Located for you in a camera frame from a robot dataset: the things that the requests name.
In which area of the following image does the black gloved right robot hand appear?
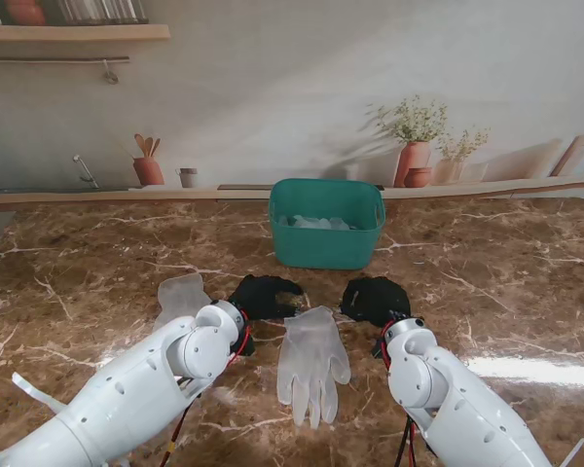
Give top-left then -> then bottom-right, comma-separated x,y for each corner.
339,275 -> 413,328

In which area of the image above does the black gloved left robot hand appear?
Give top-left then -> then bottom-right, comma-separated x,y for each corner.
227,273 -> 305,321

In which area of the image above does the green plastic basket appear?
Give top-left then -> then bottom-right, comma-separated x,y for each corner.
268,178 -> 387,272

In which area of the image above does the printed kitchen scene backdrop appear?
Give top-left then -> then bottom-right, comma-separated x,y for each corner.
0,0 -> 584,215

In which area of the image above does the red black left arm cable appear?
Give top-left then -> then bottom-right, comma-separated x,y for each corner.
160,310 -> 255,467

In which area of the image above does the red black arm cable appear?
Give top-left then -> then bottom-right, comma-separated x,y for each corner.
372,325 -> 420,467
160,310 -> 255,467

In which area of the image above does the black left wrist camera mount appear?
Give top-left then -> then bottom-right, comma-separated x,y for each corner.
233,335 -> 257,359

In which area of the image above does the red black right arm cable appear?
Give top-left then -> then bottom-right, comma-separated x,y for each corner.
372,325 -> 420,467

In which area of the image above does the white flat strap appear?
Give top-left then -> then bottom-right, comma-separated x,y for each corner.
12,372 -> 65,415
562,437 -> 584,467

